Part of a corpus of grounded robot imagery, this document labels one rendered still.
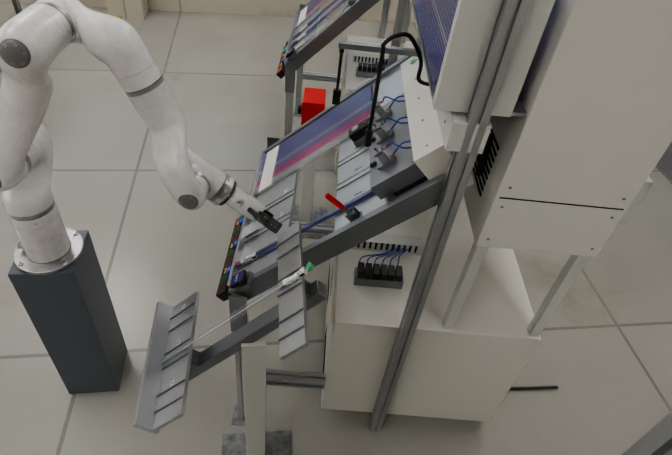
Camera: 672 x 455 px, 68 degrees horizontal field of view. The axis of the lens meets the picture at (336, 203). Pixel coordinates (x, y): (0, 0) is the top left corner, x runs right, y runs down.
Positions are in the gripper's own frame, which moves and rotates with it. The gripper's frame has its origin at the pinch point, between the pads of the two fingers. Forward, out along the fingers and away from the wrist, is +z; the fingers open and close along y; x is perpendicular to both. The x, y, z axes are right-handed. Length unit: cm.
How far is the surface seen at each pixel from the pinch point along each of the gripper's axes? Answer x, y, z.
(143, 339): 78, 74, 14
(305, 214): -2, 112, 58
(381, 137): -35.6, -12.2, 6.1
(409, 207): -24.0, -28.6, 15.0
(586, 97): -60, -54, 17
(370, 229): -14.3, -21.9, 13.8
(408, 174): -30.1, -27.8, 9.8
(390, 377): 21, -3, 65
